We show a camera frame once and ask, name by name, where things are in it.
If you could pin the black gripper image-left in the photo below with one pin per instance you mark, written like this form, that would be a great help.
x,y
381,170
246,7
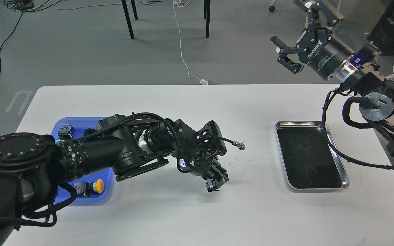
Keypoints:
x,y
214,174

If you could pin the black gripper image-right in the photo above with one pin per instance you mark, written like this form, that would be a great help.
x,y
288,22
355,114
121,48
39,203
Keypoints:
x,y
324,52

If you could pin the black robot arm image-left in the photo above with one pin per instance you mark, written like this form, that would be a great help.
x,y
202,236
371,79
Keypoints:
x,y
36,171

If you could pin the silver metal tray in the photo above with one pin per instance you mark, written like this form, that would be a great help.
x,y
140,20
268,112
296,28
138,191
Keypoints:
x,y
310,164

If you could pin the blue plastic tray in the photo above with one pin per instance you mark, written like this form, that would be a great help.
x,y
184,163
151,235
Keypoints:
x,y
85,160

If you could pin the white office chair base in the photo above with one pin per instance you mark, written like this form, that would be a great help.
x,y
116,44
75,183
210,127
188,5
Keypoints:
x,y
272,6

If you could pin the black equipment case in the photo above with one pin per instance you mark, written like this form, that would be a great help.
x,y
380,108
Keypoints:
x,y
382,34

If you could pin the yellow push button switch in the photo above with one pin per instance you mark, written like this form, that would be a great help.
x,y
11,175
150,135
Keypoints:
x,y
85,189

